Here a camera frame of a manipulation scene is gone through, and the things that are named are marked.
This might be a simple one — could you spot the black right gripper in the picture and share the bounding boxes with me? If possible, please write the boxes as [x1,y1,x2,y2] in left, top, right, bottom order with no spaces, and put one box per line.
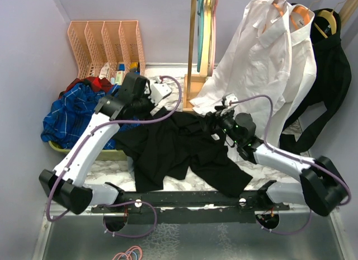
[197,106,242,145]

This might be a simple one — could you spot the black shirt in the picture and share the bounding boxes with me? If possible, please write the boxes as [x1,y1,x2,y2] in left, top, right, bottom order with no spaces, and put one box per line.
[279,8,352,154]
[113,112,252,197]

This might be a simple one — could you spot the pink hanger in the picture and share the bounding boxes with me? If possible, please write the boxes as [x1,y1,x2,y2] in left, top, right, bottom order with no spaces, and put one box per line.
[210,0,219,73]

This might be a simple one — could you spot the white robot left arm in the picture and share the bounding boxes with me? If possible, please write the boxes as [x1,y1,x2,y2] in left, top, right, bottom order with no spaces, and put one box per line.
[39,73,172,215]

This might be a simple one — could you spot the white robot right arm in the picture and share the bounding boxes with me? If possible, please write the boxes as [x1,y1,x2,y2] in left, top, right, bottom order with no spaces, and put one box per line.
[204,111,348,216]

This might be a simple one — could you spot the white shirt front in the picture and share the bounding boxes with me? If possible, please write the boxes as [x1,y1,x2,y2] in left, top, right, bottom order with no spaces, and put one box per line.
[190,0,291,138]

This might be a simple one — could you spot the white shirt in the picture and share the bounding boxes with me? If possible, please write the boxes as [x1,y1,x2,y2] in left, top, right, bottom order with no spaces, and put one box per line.
[190,0,291,138]
[267,4,317,154]

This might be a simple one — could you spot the blue plaid shirt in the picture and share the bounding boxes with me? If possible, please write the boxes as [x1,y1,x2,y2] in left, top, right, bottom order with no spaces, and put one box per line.
[40,82,143,149]

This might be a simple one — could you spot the white shirt behind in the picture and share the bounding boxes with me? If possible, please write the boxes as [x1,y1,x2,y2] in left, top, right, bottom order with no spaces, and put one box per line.
[267,4,317,154]

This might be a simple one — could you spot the hanging black shirt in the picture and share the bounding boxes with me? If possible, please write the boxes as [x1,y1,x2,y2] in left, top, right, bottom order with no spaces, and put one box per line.
[279,8,352,154]

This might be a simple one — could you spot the orange hanger left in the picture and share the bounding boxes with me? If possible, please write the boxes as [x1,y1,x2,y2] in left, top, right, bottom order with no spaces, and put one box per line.
[262,3,289,33]

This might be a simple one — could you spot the orange hanger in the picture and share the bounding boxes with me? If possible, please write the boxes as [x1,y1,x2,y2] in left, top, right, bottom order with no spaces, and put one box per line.
[262,3,289,33]
[290,5,310,30]

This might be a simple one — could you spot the orange hanger right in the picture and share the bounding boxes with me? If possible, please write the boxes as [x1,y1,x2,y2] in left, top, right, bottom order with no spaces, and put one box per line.
[290,5,310,30]

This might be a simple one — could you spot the green white box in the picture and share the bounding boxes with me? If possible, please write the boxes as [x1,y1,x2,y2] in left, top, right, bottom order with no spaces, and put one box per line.
[115,71,125,85]

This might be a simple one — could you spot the wooden clothes rack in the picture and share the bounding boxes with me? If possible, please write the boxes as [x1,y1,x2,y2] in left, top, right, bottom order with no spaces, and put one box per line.
[182,0,358,119]

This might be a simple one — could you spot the yellow grey stapler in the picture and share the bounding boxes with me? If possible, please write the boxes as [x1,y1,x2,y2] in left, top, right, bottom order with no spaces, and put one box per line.
[130,62,140,73]

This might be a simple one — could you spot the white spiral notebook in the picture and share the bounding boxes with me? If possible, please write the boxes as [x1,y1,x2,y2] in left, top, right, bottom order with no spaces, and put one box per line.
[98,62,110,79]

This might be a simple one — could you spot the green laundry basket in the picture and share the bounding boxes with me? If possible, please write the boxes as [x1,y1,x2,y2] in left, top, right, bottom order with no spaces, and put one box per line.
[48,103,148,162]

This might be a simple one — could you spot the grey cloth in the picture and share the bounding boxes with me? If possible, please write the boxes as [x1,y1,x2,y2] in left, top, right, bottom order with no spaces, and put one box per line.
[127,157,134,177]

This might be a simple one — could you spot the pink plastic file organizer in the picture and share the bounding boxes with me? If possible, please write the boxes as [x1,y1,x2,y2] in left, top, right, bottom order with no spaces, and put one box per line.
[68,20,146,79]

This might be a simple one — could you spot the black base bar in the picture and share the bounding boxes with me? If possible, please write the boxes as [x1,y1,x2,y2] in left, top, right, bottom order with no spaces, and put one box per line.
[91,190,289,230]

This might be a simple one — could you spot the coloured rubber bands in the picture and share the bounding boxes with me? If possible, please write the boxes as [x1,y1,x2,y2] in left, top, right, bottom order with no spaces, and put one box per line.
[112,245,143,260]

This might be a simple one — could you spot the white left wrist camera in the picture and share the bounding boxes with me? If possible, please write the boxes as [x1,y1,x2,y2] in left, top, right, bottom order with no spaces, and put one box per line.
[149,81,172,105]

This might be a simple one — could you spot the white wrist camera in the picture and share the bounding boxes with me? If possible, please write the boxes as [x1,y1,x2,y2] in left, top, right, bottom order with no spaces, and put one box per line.
[149,81,172,105]
[222,93,238,107]

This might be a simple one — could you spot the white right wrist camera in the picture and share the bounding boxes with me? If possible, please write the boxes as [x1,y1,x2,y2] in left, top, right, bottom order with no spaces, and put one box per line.
[222,93,238,107]

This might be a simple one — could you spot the aluminium rail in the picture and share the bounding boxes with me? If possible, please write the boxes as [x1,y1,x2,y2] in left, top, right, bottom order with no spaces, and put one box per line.
[30,156,353,260]

